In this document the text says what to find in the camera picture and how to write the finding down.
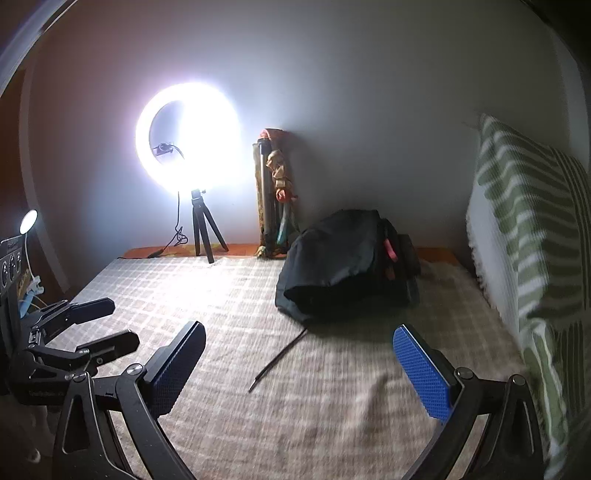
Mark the white clip lamp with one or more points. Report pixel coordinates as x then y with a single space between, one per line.
28 220

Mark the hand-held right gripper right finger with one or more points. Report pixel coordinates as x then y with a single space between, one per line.
422 374

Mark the orange bed sheet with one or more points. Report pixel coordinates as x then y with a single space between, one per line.
240 250

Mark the green white striped pillow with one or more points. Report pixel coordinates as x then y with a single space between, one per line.
549 392
531 207

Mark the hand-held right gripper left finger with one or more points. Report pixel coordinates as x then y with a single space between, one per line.
175 364

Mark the plaid fleece blanket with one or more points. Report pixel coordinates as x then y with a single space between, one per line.
323 415

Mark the dark folded clothes stack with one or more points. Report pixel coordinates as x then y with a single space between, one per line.
406 258

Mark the black pants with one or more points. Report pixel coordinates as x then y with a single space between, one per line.
337 267

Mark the black mini tripod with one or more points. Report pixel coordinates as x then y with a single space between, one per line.
199 221

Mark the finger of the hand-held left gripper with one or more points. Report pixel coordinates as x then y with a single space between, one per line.
115 346
78 311

